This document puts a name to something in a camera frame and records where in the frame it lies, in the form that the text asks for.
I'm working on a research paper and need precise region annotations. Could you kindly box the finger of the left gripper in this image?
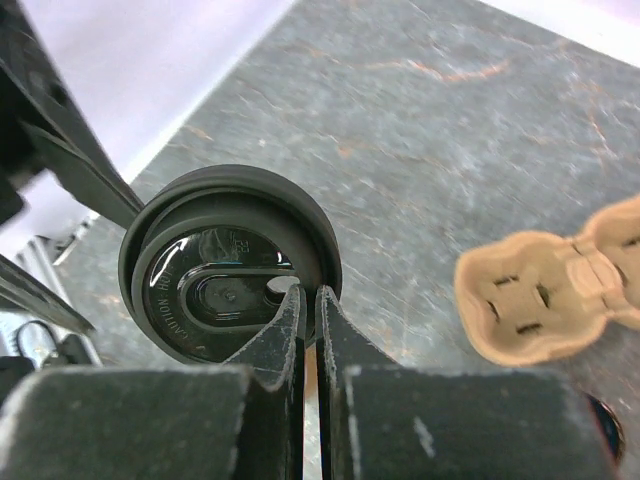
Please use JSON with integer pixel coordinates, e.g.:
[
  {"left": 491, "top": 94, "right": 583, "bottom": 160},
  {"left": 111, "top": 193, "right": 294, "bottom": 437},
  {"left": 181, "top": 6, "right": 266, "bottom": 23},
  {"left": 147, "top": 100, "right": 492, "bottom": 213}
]
[{"left": 1, "top": 1, "right": 143, "bottom": 229}]

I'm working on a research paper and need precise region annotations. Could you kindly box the cardboard cup carrier stack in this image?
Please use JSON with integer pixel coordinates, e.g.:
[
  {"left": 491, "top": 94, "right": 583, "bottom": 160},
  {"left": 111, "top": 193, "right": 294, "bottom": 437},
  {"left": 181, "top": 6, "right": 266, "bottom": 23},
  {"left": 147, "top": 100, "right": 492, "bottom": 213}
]
[{"left": 454, "top": 197, "right": 639, "bottom": 367}]

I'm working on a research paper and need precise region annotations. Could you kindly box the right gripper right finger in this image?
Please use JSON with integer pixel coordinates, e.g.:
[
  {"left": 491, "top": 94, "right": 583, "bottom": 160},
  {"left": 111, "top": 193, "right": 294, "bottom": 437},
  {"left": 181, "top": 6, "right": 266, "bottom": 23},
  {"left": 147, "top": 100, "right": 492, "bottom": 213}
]
[{"left": 315, "top": 286, "right": 618, "bottom": 479}]

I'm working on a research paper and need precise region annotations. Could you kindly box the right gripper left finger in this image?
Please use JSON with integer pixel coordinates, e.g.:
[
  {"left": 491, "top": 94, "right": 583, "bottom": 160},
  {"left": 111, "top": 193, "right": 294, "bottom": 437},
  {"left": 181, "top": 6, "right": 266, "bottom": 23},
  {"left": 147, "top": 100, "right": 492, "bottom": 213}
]
[{"left": 1, "top": 285, "right": 306, "bottom": 479}]

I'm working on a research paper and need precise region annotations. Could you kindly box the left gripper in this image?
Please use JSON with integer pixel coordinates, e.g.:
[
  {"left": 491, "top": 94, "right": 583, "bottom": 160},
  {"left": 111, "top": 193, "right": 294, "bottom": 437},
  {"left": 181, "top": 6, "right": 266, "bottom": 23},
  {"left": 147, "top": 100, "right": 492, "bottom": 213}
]
[{"left": 0, "top": 59, "right": 104, "bottom": 374}]

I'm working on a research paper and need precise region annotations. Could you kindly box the dark blue ceramic mug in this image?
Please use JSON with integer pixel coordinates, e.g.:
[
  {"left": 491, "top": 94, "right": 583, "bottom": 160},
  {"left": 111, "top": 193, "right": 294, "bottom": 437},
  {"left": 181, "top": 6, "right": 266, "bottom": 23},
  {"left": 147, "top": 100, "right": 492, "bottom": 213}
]
[{"left": 584, "top": 392, "right": 626, "bottom": 466}]

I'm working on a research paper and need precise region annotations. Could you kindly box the black plastic coffee lid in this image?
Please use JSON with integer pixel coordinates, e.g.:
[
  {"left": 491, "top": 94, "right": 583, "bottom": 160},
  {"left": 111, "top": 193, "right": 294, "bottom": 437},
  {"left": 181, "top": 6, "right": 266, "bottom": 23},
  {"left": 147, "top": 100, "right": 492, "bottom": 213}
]
[{"left": 118, "top": 164, "right": 343, "bottom": 363}]

